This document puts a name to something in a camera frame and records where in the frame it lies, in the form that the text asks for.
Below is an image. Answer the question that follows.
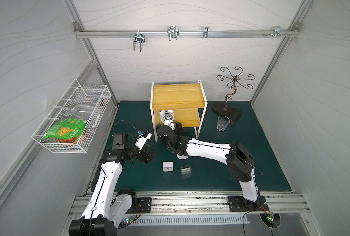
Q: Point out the white twin-bell alarm clock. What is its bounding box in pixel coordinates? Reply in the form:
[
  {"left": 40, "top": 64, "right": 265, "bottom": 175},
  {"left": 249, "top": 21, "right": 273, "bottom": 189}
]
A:
[{"left": 159, "top": 109, "right": 175, "bottom": 123}]

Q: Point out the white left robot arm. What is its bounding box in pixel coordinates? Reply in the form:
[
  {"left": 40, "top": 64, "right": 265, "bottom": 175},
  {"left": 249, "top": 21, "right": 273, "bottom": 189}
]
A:
[{"left": 68, "top": 130, "right": 153, "bottom": 236}]

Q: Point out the white cube alarm clock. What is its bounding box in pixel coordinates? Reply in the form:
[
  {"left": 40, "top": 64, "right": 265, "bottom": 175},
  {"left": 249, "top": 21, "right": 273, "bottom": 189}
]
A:
[{"left": 162, "top": 161, "right": 174, "bottom": 172}]

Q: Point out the yellow wooden two-tier shelf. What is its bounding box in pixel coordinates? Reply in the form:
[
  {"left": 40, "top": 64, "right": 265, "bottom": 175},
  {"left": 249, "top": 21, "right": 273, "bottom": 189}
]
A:
[{"left": 149, "top": 80, "right": 208, "bottom": 141}]

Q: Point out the clear drinking glass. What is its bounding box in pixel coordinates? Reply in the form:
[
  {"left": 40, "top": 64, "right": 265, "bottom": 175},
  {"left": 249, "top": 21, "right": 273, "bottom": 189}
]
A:
[{"left": 216, "top": 116, "right": 230, "bottom": 132}]

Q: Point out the dark metal jewelry stand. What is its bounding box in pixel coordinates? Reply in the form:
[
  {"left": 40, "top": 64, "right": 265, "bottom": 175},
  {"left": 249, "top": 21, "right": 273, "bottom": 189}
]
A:
[{"left": 212, "top": 66, "right": 255, "bottom": 127}]

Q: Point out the clear wine glass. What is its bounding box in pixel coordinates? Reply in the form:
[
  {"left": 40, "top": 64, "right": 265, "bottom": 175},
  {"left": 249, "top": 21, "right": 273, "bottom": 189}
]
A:
[{"left": 49, "top": 103, "right": 95, "bottom": 120}]

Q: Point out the green snack bag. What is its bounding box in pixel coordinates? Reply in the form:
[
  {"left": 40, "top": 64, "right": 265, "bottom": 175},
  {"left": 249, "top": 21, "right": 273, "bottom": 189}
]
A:
[{"left": 41, "top": 118, "right": 88, "bottom": 143}]

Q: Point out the metal double hook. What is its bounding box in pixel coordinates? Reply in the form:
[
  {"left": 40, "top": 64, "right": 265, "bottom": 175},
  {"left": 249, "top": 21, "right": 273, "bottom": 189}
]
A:
[
  {"left": 167, "top": 26, "right": 179, "bottom": 41},
  {"left": 133, "top": 32, "right": 146, "bottom": 52}
]

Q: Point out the small metal hook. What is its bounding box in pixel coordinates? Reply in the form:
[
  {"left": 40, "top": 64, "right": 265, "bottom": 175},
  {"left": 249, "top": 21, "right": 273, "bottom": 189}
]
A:
[{"left": 202, "top": 26, "right": 209, "bottom": 38}]

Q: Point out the round black fan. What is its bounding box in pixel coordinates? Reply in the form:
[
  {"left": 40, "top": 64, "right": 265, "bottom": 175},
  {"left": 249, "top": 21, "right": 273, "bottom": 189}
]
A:
[{"left": 260, "top": 213, "right": 281, "bottom": 229}]

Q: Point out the right metal hook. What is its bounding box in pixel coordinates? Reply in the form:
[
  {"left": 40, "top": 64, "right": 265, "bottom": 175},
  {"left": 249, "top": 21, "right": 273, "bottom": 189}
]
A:
[{"left": 263, "top": 27, "right": 290, "bottom": 38}]

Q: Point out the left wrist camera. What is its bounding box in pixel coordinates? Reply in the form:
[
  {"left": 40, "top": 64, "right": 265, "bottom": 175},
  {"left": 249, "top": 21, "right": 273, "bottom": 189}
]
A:
[{"left": 135, "top": 130, "right": 152, "bottom": 150}]

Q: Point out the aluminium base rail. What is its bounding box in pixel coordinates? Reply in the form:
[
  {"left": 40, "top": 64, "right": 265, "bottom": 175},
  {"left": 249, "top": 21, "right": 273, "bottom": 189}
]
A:
[{"left": 68, "top": 191, "right": 311, "bottom": 215}]

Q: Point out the white wire basket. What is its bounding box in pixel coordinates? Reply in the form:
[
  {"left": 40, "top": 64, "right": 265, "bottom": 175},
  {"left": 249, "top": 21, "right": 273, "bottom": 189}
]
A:
[{"left": 31, "top": 79, "right": 111, "bottom": 153}]

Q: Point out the aluminium top rail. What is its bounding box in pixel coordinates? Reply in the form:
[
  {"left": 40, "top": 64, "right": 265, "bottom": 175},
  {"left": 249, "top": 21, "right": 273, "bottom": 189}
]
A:
[{"left": 75, "top": 29, "right": 301, "bottom": 39}]

